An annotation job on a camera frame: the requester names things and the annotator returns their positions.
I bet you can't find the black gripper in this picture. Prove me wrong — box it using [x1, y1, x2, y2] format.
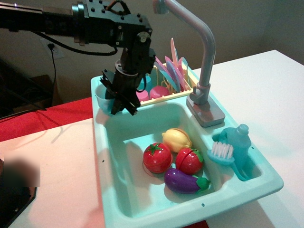
[100, 60, 141, 115]

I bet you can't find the translucent blue plastic cup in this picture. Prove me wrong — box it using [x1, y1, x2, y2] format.
[95, 84, 113, 113]

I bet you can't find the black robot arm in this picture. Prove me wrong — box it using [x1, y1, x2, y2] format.
[0, 0, 155, 115]

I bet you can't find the pink toy cup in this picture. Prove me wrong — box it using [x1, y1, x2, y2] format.
[136, 90, 150, 102]

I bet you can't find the blue toy cup in rack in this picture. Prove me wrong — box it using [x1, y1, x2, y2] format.
[137, 74, 152, 93]

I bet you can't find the magenta toy bowl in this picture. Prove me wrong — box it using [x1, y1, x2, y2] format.
[149, 85, 170, 99]

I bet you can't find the yellow dish rack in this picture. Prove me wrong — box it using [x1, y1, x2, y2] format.
[140, 66, 198, 106]

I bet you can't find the blue toy plate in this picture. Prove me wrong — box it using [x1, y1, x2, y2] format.
[165, 56, 184, 92]

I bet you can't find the red toy tomato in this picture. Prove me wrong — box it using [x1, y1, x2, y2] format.
[143, 142, 173, 174]

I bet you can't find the yellow toy lemon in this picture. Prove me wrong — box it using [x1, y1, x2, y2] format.
[162, 128, 192, 153]

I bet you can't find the pink toy plate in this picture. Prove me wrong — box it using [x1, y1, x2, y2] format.
[178, 57, 189, 90]

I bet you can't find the red cloth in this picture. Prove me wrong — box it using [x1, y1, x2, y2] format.
[0, 97, 93, 142]

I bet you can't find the grey toy faucet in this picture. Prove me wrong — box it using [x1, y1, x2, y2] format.
[153, 0, 225, 127]

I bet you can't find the red toy strawberry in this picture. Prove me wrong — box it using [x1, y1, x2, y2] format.
[175, 147, 204, 175]

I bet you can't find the purple toy eggplant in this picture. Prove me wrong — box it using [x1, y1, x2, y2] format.
[164, 168, 210, 194]

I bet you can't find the blue dish brush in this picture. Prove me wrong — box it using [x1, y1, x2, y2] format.
[207, 142, 249, 181]

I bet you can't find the blue toy soap bottle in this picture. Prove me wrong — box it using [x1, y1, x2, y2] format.
[218, 124, 251, 170]

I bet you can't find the black power cable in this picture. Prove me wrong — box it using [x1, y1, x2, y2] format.
[35, 43, 57, 126]

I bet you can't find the white wall outlet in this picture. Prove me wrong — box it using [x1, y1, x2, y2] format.
[40, 38, 65, 60]

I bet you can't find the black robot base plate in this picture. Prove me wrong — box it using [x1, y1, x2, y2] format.
[0, 187, 37, 228]

